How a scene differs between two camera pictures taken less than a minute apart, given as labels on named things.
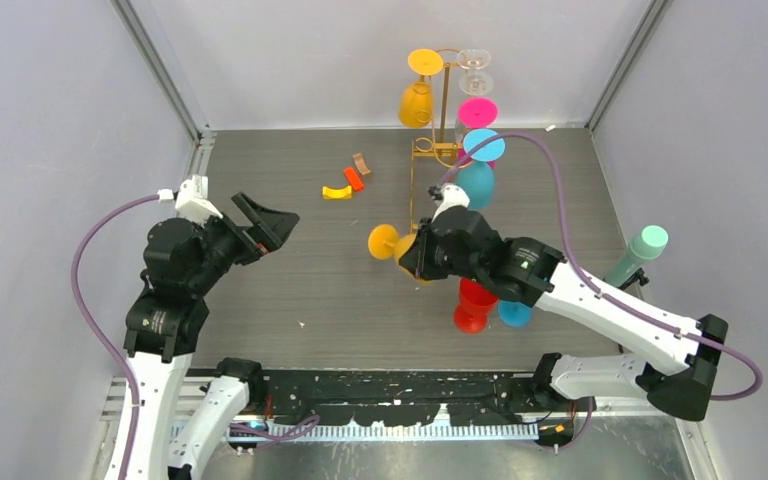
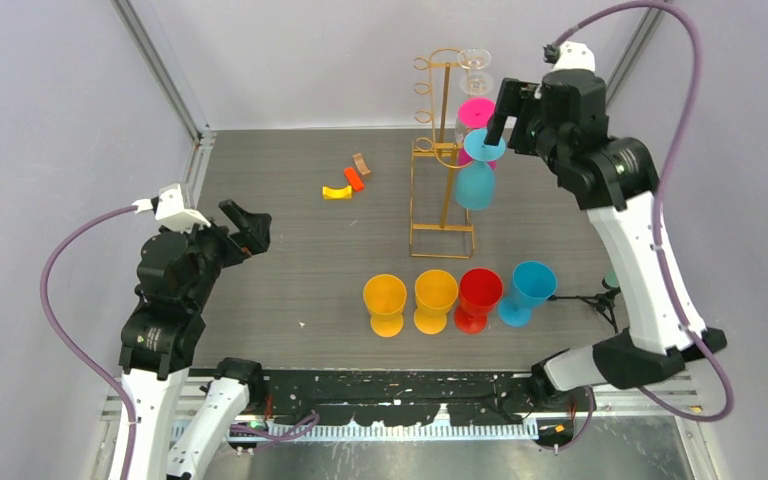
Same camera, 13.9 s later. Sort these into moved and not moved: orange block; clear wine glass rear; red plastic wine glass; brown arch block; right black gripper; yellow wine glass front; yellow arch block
Moved: yellow wine glass front; right black gripper
Not moved: yellow arch block; orange block; clear wine glass rear; red plastic wine glass; brown arch block
